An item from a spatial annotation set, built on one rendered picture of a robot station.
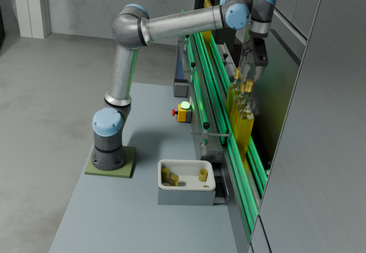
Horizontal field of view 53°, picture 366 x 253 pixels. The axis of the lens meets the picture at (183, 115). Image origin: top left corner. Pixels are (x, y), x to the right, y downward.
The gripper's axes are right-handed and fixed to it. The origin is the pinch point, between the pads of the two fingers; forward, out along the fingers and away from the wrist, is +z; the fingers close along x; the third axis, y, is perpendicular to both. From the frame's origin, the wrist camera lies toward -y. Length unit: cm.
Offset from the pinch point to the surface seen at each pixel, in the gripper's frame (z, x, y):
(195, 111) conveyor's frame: 30.6, 14.7, 27.2
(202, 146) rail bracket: 28.4, 15.6, -4.9
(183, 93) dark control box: 41, 17, 63
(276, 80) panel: 0.0, -11.9, 2.8
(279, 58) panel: -8.4, -11.9, 5.8
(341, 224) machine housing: -38, 25, -104
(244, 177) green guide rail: 22.4, 4.9, -30.5
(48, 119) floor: 119, 120, 149
